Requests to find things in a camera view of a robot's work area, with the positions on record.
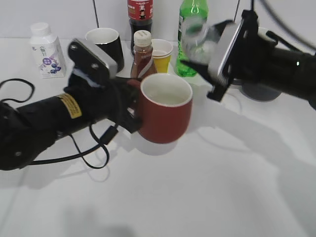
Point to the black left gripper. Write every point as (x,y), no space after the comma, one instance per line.
(110,101)

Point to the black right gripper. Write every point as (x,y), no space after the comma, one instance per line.
(253,45)

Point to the clear water bottle green label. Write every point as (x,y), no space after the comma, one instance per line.
(198,39)

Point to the red ceramic mug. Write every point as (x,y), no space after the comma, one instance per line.
(164,106)

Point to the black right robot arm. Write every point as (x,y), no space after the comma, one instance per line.
(289,71)

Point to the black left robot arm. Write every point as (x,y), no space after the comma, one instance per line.
(27,131)

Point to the dark grey ceramic mug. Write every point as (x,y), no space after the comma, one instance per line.
(259,92)

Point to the black ceramic mug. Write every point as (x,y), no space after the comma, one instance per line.
(109,41)

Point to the brown Nescafe coffee bottle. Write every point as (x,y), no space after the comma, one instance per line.
(143,63)

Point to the yellow plastic cup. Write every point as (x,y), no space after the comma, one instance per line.
(162,63)

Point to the white paper cup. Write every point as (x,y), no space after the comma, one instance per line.
(161,48)

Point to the white blueberry yogurt bottle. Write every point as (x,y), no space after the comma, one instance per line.
(47,51)

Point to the cola bottle red label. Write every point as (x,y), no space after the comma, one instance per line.
(140,14)

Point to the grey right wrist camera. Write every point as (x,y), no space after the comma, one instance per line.
(220,59)

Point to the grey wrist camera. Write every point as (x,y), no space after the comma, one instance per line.
(220,59)
(92,61)

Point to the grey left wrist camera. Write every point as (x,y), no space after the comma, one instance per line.
(92,61)

